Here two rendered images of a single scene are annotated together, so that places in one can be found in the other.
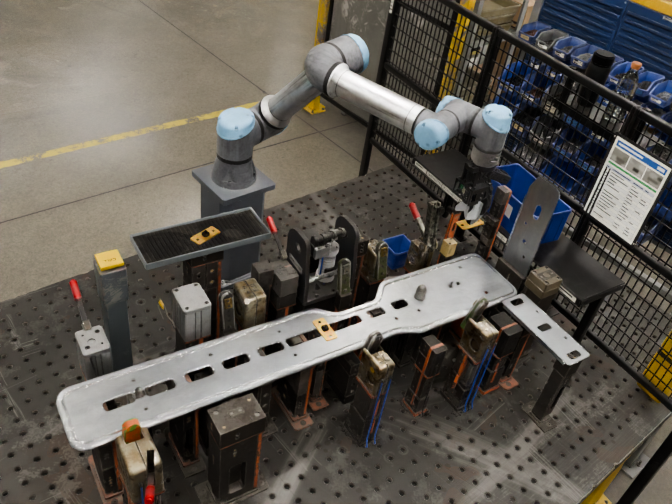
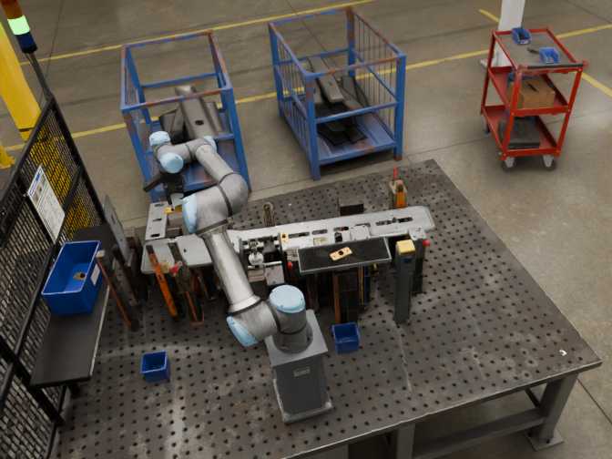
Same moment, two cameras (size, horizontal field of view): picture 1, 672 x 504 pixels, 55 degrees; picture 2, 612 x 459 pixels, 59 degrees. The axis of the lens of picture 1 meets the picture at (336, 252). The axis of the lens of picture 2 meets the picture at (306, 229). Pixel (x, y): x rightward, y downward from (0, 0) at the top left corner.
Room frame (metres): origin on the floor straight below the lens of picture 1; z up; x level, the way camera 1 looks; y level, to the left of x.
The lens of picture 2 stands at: (2.79, 1.15, 2.69)
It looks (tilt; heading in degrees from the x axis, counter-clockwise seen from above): 41 degrees down; 215
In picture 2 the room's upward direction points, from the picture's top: 6 degrees counter-clockwise
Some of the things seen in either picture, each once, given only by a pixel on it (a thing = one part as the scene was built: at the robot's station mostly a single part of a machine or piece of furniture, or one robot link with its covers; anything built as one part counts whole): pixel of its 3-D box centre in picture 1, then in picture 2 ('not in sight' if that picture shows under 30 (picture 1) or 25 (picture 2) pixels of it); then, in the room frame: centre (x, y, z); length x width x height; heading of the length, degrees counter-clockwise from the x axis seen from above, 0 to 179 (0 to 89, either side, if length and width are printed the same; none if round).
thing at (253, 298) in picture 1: (247, 336); (323, 271); (1.32, 0.22, 0.89); 0.13 x 0.11 x 0.38; 37
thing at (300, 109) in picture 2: not in sight; (333, 89); (-0.99, -1.00, 0.47); 1.20 x 0.80 x 0.95; 47
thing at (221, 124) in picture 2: not in sight; (185, 117); (-0.09, -1.94, 0.47); 1.20 x 0.80 x 0.95; 45
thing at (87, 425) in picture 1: (320, 334); (288, 236); (1.28, 0.00, 1.00); 1.38 x 0.22 x 0.02; 127
